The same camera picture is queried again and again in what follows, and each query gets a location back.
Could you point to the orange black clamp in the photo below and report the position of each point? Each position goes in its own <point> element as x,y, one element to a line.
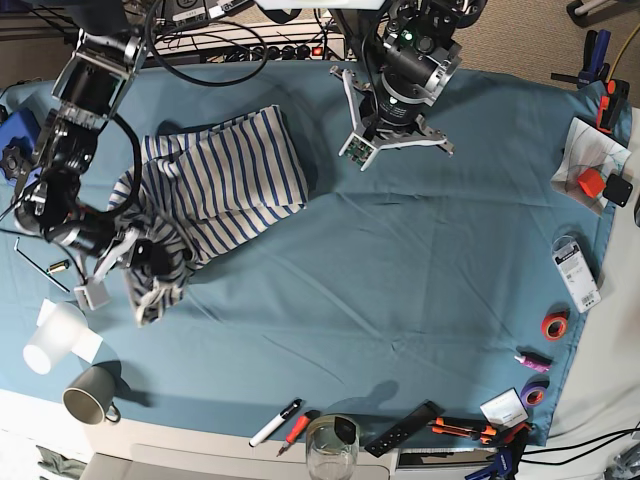
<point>611,104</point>

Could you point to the white plastic cup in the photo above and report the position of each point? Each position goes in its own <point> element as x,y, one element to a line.
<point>38,358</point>

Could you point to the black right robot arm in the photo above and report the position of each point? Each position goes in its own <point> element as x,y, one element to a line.
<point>112,47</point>

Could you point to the purple tape roll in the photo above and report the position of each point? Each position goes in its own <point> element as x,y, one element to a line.
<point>533,393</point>

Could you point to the orange utility knife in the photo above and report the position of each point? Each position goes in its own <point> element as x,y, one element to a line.
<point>473,429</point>

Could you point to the white labelled package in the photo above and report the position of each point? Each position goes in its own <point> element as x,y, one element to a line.
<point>571,264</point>

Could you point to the clear wine glass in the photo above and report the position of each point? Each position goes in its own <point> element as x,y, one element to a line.
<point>332,447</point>

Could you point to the blue spring clamp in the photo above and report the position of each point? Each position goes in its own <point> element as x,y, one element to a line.
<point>594,68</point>

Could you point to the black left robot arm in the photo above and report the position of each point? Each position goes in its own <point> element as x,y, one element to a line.
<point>409,55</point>

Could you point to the purple glue bottle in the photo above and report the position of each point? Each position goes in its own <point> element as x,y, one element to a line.
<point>533,361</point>

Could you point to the white power strip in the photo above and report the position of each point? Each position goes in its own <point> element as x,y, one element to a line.
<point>304,39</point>

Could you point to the orange tape roll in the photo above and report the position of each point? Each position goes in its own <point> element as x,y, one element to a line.
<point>555,325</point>

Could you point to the white small box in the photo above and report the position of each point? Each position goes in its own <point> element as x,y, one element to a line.
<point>504,411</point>

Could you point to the teal table cloth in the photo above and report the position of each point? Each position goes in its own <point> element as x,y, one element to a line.
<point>417,279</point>

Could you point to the white marker pen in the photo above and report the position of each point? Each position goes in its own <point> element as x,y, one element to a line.
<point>272,425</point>

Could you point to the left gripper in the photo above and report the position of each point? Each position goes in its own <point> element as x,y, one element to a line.
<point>404,126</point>

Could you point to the crumpled printed paper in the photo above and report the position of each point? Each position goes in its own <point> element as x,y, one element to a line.
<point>586,147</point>

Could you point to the black remote control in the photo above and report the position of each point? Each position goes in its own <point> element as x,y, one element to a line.
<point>404,429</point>

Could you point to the blue white striped T-shirt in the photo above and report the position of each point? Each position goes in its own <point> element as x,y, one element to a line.
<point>205,193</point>

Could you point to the red handled screwdriver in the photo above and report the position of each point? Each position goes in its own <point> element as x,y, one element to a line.
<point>298,429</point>

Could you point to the black square box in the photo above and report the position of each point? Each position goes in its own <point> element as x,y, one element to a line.
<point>617,190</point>

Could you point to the blue black clamp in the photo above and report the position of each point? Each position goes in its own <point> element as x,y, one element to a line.
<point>505,462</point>

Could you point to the grey ceramic mug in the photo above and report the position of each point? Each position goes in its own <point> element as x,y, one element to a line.
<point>89,398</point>

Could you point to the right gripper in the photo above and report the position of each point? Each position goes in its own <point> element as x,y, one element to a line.
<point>132,249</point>

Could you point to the small battery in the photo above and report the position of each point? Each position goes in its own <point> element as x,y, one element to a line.
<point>58,267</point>

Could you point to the grey green cloth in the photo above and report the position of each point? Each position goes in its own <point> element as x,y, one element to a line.
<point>57,464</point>

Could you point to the red cube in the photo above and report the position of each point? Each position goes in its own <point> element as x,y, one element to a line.
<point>591,182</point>

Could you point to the blue block with knob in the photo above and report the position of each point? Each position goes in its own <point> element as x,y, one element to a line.
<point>19,133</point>

